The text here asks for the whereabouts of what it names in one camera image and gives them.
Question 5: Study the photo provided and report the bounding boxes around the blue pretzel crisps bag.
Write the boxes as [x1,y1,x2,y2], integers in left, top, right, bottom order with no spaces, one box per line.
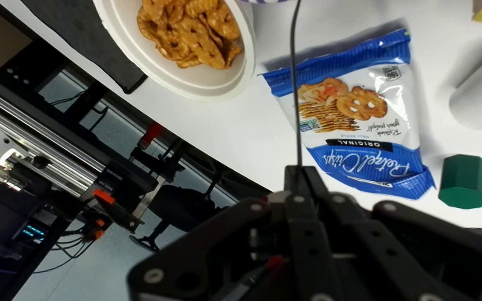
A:
[259,27,438,201]

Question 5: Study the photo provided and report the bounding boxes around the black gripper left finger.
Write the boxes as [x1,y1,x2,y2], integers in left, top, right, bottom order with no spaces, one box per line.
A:
[127,166,335,301]

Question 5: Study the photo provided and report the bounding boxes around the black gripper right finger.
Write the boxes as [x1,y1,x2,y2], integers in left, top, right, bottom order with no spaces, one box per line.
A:
[301,166,482,301]

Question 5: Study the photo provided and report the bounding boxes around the small white cup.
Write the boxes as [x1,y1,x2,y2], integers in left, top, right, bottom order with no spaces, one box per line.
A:
[447,42,482,133]

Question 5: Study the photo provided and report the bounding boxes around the brown pretzel crisps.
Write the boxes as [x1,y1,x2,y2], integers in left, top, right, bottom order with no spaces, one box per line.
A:
[135,0,246,72]

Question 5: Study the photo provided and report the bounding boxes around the white bowl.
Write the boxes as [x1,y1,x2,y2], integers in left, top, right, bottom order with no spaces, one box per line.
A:
[90,0,258,102]

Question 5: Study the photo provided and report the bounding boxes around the green block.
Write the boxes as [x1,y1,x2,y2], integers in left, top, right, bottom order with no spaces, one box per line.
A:
[437,154,482,211]

